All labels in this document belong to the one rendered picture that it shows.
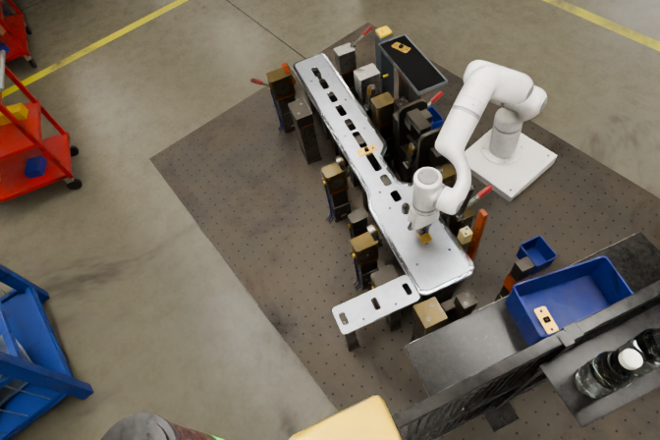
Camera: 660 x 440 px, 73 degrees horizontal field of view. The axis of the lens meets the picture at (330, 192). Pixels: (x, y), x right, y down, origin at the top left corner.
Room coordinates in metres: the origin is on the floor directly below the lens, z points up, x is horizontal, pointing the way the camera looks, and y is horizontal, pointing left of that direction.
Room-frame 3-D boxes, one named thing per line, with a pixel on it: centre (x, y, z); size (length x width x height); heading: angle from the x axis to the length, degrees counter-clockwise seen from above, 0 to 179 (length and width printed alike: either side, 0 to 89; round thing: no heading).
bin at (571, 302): (0.38, -0.63, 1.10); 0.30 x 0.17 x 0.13; 95
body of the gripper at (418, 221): (0.74, -0.29, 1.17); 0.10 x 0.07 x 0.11; 103
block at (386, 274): (0.63, -0.11, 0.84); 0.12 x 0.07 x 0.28; 103
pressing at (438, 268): (1.22, -0.18, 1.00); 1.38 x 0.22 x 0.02; 13
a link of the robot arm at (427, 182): (0.74, -0.30, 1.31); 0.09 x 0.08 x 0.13; 44
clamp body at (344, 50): (1.81, -0.23, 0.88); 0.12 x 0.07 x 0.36; 103
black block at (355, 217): (0.89, -0.07, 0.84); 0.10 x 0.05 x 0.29; 103
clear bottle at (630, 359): (0.12, -0.44, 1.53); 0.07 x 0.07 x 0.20
